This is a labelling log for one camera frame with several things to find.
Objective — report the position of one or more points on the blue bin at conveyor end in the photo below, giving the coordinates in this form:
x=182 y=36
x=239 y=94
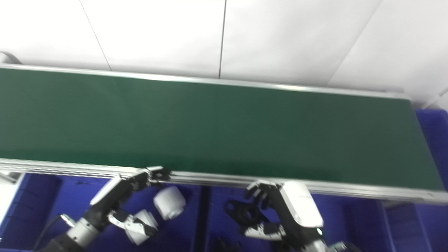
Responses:
x=434 y=140

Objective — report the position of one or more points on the aluminium conveyor leg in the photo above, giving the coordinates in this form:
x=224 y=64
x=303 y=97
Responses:
x=7 y=177

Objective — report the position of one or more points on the blue bin with black parts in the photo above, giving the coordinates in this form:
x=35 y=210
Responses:
x=350 y=224

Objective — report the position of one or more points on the green conveyor belt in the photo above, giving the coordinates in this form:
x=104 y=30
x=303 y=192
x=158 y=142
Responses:
x=210 y=129
x=217 y=179

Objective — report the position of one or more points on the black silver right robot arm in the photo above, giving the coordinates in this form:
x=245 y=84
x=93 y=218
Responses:
x=318 y=246

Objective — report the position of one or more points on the grey conveyor end cover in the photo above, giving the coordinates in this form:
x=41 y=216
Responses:
x=8 y=59

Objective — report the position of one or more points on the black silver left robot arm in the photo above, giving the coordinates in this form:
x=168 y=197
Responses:
x=75 y=236

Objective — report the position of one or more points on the white cylinder part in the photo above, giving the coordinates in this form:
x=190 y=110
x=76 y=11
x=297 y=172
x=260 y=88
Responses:
x=145 y=218
x=169 y=203

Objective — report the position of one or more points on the blue bin with white parts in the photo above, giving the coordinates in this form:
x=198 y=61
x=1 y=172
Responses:
x=49 y=199

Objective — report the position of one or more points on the black flange part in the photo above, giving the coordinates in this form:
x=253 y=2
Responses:
x=241 y=211

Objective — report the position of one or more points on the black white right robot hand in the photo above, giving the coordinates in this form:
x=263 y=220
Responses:
x=297 y=206

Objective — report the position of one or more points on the empty blue bin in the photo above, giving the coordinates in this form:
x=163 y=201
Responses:
x=420 y=227

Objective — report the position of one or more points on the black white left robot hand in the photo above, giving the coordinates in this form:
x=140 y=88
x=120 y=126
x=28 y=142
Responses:
x=108 y=199

